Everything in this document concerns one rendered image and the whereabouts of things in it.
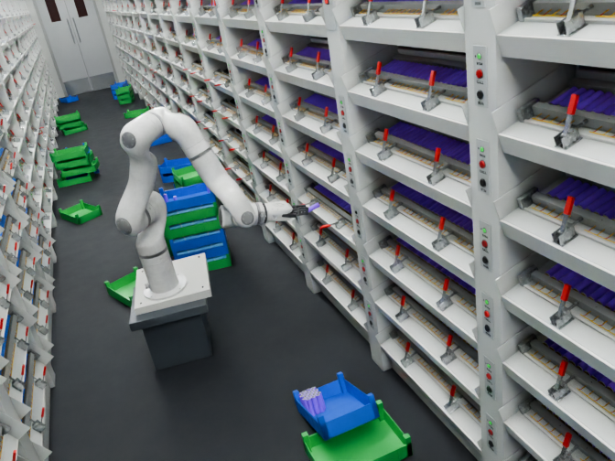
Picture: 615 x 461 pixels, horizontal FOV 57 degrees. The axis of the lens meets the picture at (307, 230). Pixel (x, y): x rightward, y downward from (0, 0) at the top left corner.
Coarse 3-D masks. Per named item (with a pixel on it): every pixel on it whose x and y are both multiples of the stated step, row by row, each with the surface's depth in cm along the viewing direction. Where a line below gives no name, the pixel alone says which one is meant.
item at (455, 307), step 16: (384, 240) 198; (400, 240) 196; (384, 256) 195; (400, 256) 191; (416, 256) 184; (384, 272) 193; (400, 272) 185; (416, 272) 181; (432, 272) 174; (448, 272) 172; (416, 288) 175; (432, 288) 172; (448, 288) 168; (464, 288) 163; (432, 304) 167; (448, 304) 163; (464, 304) 159; (448, 320) 159; (464, 320) 156; (464, 336) 155
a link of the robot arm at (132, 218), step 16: (128, 128) 194; (144, 128) 196; (160, 128) 203; (128, 144) 195; (144, 144) 197; (144, 160) 204; (144, 176) 210; (128, 192) 216; (144, 192) 214; (128, 208) 216; (144, 208) 217; (128, 224) 217; (144, 224) 221
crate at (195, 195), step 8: (200, 184) 322; (160, 192) 318; (168, 192) 320; (176, 192) 321; (184, 192) 322; (192, 192) 323; (200, 192) 323; (168, 200) 320; (176, 200) 303; (184, 200) 304; (192, 200) 305; (200, 200) 305; (208, 200) 306; (168, 208) 304; (176, 208) 304; (184, 208) 305
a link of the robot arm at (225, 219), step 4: (252, 204) 207; (220, 208) 204; (224, 208) 203; (256, 208) 206; (220, 212) 204; (224, 212) 202; (228, 212) 202; (256, 212) 206; (220, 216) 205; (224, 216) 202; (228, 216) 202; (256, 216) 206; (220, 220) 206; (224, 220) 202; (228, 220) 202; (232, 220) 202; (256, 220) 207; (220, 224) 207; (224, 224) 203; (228, 224) 203; (232, 224) 204; (256, 224) 209
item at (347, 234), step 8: (304, 184) 259; (312, 184) 259; (296, 192) 259; (304, 192) 261; (304, 200) 255; (320, 208) 243; (320, 216) 237; (328, 216) 235; (336, 216) 232; (336, 232) 226; (344, 232) 219; (352, 232) 216; (344, 240) 221; (352, 240) 212
